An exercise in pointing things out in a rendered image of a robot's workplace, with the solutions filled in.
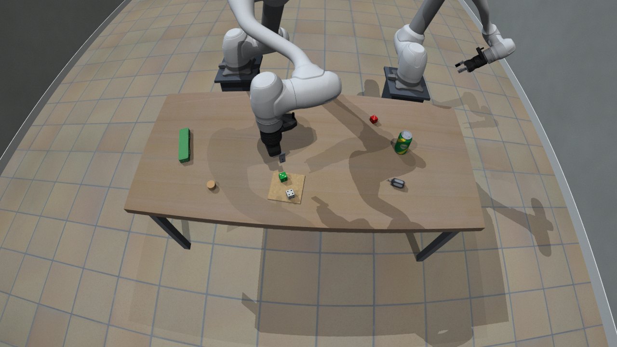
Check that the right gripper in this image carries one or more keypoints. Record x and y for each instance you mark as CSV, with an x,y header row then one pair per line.
x,y
271,134

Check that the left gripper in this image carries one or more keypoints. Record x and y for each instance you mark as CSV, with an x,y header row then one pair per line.
x,y
480,60

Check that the tan mat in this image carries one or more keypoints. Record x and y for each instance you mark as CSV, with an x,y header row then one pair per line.
x,y
278,189

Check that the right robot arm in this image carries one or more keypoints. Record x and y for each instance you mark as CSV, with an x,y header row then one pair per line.
x,y
271,97

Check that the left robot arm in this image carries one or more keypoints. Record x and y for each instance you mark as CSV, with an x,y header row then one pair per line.
x,y
412,56

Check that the green soda can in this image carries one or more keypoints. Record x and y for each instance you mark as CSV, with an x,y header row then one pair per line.
x,y
403,142

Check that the green rounded box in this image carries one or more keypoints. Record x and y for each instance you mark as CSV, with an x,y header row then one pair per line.
x,y
184,145

